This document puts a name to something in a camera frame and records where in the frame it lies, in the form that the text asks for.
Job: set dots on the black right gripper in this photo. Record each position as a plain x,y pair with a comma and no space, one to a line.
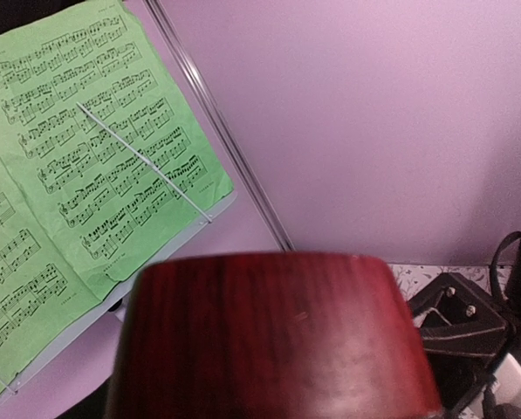
464,335

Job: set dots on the dark red metronome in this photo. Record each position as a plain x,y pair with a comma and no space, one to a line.
270,335

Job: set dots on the white perforated music stand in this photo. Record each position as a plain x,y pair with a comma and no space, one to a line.
186,231

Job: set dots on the green sheet music stack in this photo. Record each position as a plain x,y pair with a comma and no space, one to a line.
95,50

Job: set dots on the green sheet music page one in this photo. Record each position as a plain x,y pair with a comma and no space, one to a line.
40,294

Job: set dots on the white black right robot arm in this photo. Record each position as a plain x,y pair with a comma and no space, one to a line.
501,396

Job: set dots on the aluminium corner post right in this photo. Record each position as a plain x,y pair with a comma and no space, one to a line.
208,104

